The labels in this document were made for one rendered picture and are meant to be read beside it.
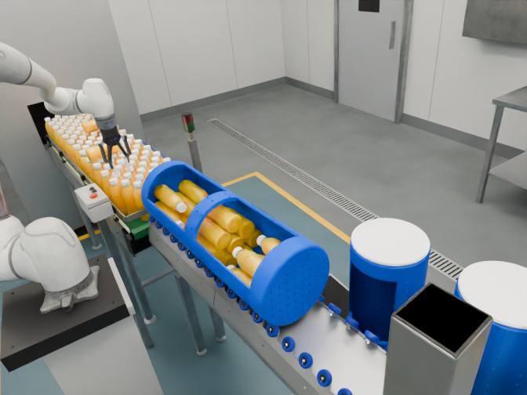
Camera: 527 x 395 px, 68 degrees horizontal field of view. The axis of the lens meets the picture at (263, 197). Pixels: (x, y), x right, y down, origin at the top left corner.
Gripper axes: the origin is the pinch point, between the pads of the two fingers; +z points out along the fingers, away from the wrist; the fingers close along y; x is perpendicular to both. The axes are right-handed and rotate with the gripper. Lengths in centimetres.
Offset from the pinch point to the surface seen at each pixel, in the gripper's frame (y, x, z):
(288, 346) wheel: 2, -117, 21
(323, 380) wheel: 2, -131, 22
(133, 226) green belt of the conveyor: -5.3, -9.1, 28.3
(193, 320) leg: 5, -28, 88
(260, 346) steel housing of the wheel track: 0, -104, 32
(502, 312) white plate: 51, -154, 15
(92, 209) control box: -19.7, -8.2, 11.4
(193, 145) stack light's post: 48, 18, 11
